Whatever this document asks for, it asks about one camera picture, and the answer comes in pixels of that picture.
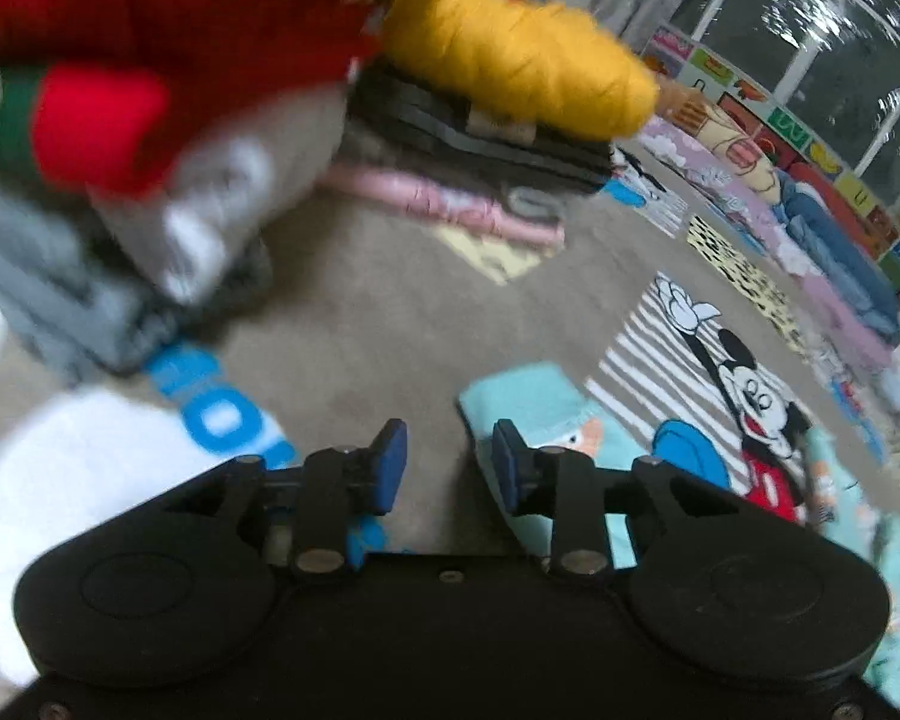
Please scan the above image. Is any colourful alphabet wall mat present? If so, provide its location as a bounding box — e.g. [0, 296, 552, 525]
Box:
[639, 25, 900, 292]

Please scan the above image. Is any black folded clothes stack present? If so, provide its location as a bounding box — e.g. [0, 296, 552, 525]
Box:
[347, 62, 613, 193]

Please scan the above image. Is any red folded garment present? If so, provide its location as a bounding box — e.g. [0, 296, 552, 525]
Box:
[0, 0, 377, 199]

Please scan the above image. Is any Mickey Mouse carpet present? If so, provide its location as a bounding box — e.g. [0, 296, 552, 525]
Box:
[0, 193, 900, 706]

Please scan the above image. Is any blue folded blanket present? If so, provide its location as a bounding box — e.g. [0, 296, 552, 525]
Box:
[772, 169, 900, 348]

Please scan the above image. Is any teal printed children's garment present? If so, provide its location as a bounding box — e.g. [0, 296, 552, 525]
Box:
[458, 362, 900, 707]

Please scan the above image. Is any window with plastic film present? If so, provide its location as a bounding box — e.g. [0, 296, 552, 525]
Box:
[671, 0, 900, 211]

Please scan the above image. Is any pink folded garment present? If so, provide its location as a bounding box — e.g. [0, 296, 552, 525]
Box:
[320, 163, 566, 247]

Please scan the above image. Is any grey white folded garment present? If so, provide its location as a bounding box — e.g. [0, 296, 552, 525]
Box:
[94, 85, 347, 305]

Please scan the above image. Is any yellow folded garment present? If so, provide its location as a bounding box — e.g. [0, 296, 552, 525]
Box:
[380, 0, 660, 142]

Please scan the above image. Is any purple floral quilt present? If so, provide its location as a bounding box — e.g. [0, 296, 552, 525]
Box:
[637, 117, 893, 372]

